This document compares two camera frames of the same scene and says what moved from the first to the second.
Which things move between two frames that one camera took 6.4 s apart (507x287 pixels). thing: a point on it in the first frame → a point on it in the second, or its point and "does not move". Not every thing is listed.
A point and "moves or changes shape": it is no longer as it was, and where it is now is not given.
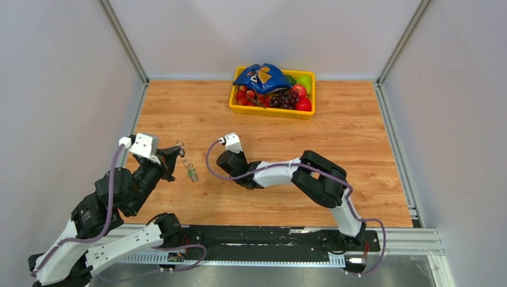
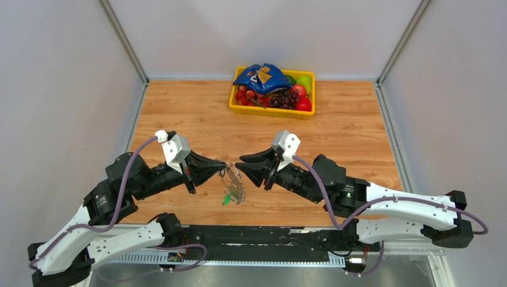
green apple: (305, 81) does not move
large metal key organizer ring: (191, 171) moves or changes shape
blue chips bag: (263, 79) does not move
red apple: (301, 89) does not move
